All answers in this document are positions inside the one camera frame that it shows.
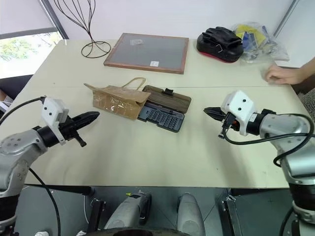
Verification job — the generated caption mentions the black seat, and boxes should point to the black seat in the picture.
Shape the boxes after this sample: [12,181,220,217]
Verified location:
[0,74,34,102]

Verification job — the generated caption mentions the silver robot right leg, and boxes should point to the silver robot right leg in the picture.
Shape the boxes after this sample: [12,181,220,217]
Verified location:
[177,192,206,236]

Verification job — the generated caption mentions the grey patterned garment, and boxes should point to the grey patterned garment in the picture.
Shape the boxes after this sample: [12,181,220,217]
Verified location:
[298,81,315,117]

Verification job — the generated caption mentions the black red boxing focus mitt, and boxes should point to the black red boxing focus mitt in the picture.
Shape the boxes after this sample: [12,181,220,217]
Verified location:
[195,27,245,64]

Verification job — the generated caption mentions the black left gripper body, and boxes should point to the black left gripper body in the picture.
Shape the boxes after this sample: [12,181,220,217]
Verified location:
[58,117,87,148]

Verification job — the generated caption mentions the black right arm body cable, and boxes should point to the black right arm body cable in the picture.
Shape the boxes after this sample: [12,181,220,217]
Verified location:
[279,206,295,236]

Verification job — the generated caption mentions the grey window frame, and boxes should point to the grey window frame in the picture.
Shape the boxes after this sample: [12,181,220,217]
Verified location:
[39,0,70,40]

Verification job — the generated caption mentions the wood framed grey board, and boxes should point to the wood framed grey board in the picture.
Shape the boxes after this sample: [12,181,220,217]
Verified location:
[103,32,190,75]

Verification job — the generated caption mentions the clear plastic bag with items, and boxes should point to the clear plastic bag with items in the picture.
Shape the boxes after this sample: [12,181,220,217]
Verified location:
[231,21,291,65]

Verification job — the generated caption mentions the black wire stand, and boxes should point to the black wire stand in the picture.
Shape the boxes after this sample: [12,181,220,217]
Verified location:
[53,0,112,59]

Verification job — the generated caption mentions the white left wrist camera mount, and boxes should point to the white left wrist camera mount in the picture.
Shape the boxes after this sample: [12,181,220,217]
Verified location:
[40,97,70,146]

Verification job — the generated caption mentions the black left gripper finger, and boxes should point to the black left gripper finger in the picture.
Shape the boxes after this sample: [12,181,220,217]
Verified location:
[74,114,100,128]
[72,111,100,122]

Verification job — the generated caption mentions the brown paper bag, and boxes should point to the brown paper bag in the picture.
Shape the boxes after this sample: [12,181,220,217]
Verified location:
[83,77,152,121]

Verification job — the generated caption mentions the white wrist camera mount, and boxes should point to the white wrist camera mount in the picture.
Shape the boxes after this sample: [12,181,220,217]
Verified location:
[40,97,70,146]
[220,90,256,137]

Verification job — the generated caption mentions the black arm body cable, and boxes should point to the black arm body cable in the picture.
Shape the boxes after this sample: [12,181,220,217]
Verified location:
[279,206,295,236]
[29,167,62,236]

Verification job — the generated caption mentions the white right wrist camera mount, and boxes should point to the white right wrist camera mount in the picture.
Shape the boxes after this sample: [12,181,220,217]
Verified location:
[220,90,256,137]

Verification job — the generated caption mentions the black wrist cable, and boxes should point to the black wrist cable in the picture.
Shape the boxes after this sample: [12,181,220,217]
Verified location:
[0,96,47,126]
[222,113,315,168]

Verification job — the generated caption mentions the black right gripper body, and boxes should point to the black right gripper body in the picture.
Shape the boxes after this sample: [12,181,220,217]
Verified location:
[218,112,240,141]

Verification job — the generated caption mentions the person's bare hand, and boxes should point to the person's bare hand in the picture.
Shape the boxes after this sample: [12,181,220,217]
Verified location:
[266,64,302,86]

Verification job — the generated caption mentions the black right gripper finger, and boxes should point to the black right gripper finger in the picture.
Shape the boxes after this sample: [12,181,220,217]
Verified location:
[204,106,224,115]
[206,111,224,121]

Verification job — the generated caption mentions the dark rounded robot torso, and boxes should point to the dark rounded robot torso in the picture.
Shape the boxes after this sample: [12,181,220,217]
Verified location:
[94,226,182,236]

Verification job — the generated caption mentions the white roller blind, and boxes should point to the white roller blind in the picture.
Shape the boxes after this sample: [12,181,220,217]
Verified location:
[0,0,56,38]

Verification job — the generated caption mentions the black table frame leg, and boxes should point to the black table frame leg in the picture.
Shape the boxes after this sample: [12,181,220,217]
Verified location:
[85,198,107,234]
[220,194,245,236]

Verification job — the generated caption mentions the screwdriver bit case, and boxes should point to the screwdriver bit case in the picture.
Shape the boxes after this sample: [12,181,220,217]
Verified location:
[137,85,192,134]

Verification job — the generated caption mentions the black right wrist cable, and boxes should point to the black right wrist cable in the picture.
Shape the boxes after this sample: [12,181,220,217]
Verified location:
[222,113,315,168]

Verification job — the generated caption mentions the silver robot leg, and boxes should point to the silver robot leg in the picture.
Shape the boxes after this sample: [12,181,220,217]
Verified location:
[104,191,152,232]
[177,192,206,236]

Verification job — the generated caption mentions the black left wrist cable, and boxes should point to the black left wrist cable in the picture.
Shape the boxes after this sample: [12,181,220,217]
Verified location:
[0,96,47,126]

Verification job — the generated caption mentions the silver robot left leg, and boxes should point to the silver robot left leg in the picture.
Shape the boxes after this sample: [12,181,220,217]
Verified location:
[104,191,152,232]

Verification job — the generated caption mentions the black table frame bar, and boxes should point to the black table frame bar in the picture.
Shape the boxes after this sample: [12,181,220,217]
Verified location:
[21,183,95,197]

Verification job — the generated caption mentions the black left arm body cable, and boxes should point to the black left arm body cable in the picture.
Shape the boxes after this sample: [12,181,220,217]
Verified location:
[29,167,62,236]

